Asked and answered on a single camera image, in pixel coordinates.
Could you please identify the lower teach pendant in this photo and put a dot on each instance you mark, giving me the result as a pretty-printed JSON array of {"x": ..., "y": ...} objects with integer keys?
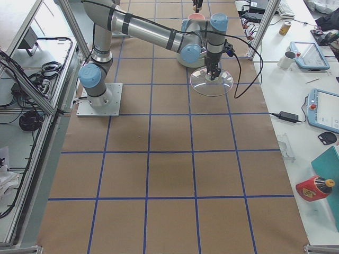
[{"x": 322, "y": 110}]

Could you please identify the white mug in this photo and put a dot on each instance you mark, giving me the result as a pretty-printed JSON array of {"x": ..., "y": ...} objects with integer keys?
[{"x": 286, "y": 60}]

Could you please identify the small black power brick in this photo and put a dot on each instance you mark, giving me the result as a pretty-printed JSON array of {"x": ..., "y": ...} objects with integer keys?
[{"x": 293, "y": 118}]

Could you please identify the yellow drink can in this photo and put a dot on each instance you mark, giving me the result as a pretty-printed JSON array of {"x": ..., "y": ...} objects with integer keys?
[{"x": 284, "y": 28}]

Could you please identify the red bottle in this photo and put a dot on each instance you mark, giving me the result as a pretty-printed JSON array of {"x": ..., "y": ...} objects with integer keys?
[{"x": 315, "y": 188}]

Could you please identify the pale green cooking pot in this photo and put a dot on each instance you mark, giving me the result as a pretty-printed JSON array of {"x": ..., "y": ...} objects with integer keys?
[{"x": 191, "y": 61}]

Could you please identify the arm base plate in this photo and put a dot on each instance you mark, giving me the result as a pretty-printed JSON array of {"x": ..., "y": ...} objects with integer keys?
[{"x": 106, "y": 105}]

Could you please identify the pink bowl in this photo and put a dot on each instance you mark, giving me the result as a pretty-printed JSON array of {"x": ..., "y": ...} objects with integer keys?
[{"x": 196, "y": 16}]

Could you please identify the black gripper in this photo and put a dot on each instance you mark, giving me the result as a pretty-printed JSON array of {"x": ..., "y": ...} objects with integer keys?
[{"x": 212, "y": 60}]

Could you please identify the teal box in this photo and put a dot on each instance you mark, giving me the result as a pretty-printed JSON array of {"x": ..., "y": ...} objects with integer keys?
[{"x": 326, "y": 166}]

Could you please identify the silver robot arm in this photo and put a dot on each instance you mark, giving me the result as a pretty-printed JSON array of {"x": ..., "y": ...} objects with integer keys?
[{"x": 161, "y": 58}]

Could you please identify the upper teach pendant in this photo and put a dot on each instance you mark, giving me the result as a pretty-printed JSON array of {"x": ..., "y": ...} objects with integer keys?
[{"x": 311, "y": 57}]

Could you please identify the aluminium frame post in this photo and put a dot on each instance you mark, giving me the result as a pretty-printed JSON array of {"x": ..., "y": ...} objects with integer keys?
[{"x": 268, "y": 8}]

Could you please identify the black computer mouse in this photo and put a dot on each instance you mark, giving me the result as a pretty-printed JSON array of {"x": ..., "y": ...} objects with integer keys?
[{"x": 327, "y": 138}]

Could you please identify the glass pot lid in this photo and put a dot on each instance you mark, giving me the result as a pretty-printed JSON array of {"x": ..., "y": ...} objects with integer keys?
[{"x": 211, "y": 87}]

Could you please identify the teach pendant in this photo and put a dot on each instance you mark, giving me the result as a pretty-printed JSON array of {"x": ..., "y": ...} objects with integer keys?
[
  {"x": 311, "y": 57},
  {"x": 322, "y": 110}
]

